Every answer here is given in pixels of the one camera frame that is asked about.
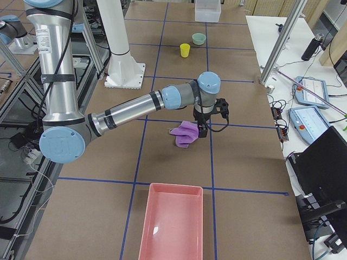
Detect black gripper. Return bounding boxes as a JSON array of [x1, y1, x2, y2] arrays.
[[193, 108, 213, 138]]

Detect purple microfiber cloth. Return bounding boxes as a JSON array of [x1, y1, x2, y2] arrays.
[[169, 121, 199, 148]]

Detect yellow plastic cup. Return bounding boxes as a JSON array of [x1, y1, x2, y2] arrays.
[[179, 43, 190, 58]]

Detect green ceramic bowl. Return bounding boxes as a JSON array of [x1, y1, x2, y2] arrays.
[[192, 33, 206, 46]]

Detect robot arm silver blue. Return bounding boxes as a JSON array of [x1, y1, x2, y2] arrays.
[[1, 15, 37, 55], [25, 1, 229, 164]]

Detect clear plastic box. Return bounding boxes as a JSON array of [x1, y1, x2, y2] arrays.
[[195, 0, 221, 23]]

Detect black power strip connectors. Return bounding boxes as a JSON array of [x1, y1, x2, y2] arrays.
[[271, 107, 289, 143]]

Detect pink plastic tray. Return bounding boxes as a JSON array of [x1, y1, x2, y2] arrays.
[[138, 183, 203, 259]]

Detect lower teach pendant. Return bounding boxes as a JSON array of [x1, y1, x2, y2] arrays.
[[288, 105, 331, 145]]

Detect teach pendant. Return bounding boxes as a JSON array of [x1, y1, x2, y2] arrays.
[[288, 105, 331, 145], [292, 76, 329, 109]]

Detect black monitor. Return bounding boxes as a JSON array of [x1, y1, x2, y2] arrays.
[[289, 126, 346, 203]]

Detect upper teach pendant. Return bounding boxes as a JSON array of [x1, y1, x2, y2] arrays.
[[292, 76, 329, 109]]

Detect black water bottle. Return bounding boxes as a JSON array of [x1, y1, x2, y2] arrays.
[[301, 33, 324, 61]]

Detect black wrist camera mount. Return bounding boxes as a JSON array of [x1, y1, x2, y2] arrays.
[[214, 98, 229, 119]]

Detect white pedestal column base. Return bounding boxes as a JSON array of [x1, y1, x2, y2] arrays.
[[97, 0, 146, 89]]

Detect aluminium frame post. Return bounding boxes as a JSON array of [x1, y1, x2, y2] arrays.
[[259, 0, 307, 85]]

